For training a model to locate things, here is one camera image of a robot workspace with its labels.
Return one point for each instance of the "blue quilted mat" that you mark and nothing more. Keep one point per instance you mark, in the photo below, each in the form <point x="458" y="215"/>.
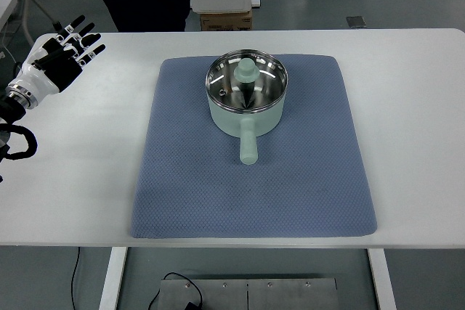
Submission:
<point x="304" y="178"/>

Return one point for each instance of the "right white table leg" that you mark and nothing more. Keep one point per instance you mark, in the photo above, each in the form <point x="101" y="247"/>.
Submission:
<point x="381" y="279"/>

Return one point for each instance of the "cardboard box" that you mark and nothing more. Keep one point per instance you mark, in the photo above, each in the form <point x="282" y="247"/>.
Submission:
<point x="237" y="21"/>

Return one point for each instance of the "metal base plate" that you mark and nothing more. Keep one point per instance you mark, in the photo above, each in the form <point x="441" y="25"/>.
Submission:
<point x="306" y="293"/>

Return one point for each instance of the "green pot with handle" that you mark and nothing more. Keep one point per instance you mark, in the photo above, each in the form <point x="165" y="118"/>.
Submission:
<point x="247" y="127"/>

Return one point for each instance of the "grey floor plate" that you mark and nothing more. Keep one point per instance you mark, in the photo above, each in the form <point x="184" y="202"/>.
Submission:
<point x="356" y="22"/>

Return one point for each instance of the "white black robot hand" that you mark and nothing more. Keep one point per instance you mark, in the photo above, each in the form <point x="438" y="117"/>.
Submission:
<point x="56" y="64"/>

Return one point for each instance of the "white table leg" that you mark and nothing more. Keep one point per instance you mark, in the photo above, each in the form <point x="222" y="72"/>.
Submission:
<point x="381" y="279"/>
<point x="113" y="279"/>

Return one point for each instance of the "glass lid green knob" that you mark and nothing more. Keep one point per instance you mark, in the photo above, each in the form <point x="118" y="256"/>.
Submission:
<point x="246" y="81"/>

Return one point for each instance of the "left white table leg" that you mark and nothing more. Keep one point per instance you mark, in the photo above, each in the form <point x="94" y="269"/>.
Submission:
<point x="113" y="279"/>

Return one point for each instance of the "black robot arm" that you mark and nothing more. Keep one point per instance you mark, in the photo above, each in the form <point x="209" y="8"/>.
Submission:
<point x="11" y="110"/>

